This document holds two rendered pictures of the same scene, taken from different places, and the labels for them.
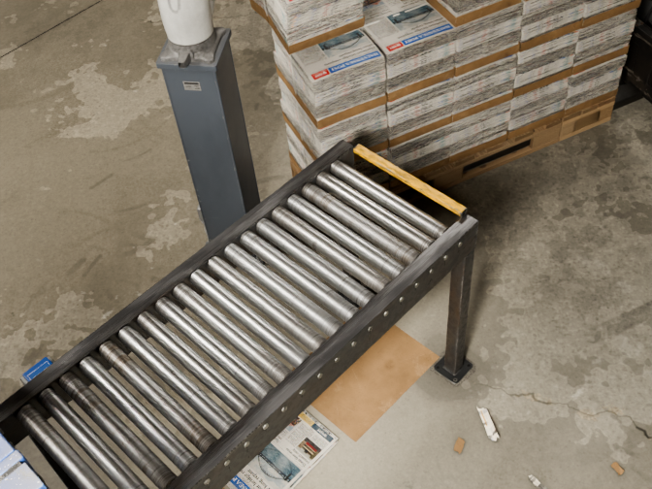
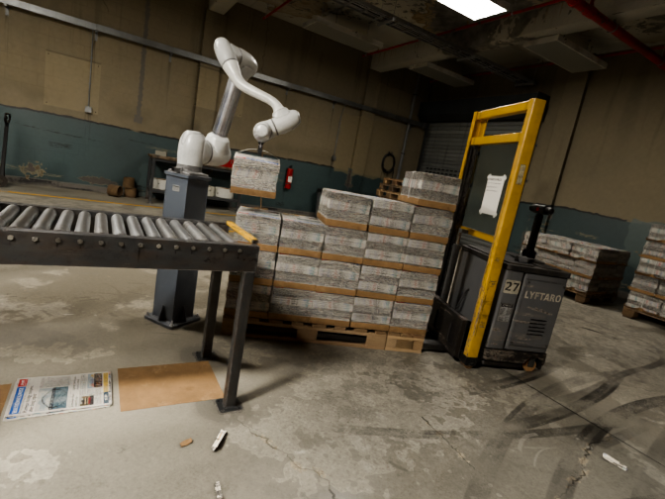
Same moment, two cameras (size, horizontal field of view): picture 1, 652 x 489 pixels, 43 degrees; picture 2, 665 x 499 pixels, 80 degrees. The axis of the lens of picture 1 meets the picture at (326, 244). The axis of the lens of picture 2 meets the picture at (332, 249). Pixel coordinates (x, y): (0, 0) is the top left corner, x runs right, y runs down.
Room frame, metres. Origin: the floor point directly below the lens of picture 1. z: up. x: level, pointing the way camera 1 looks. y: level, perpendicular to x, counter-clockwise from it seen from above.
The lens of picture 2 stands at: (-0.07, -1.05, 1.17)
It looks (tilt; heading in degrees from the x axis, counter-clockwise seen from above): 11 degrees down; 10
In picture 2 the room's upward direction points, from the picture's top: 10 degrees clockwise
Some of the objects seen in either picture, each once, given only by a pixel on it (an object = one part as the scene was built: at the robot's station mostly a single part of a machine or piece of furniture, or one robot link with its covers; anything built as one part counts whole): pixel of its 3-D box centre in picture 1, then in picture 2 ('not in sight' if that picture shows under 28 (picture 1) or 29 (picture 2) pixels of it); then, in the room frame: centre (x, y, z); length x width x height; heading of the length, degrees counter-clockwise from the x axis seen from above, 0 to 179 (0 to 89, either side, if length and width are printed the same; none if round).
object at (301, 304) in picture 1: (281, 289); (118, 228); (1.42, 0.14, 0.77); 0.47 x 0.05 x 0.05; 41
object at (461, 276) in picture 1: (458, 313); (237, 340); (1.57, -0.41, 0.34); 0.06 x 0.06 x 0.68; 41
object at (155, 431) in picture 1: (137, 412); not in sight; (1.08, 0.53, 0.77); 0.47 x 0.05 x 0.05; 41
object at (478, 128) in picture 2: not in sight; (455, 221); (3.37, -1.45, 0.97); 0.09 x 0.09 x 1.75; 21
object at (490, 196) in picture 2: not in sight; (488, 187); (3.07, -1.59, 1.27); 0.57 x 0.01 x 0.65; 21
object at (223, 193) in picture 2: not in sight; (196, 179); (7.48, 3.28, 0.55); 1.80 x 0.70 x 1.09; 131
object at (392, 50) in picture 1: (428, 89); (312, 277); (2.64, -0.49, 0.42); 1.17 x 0.39 x 0.83; 111
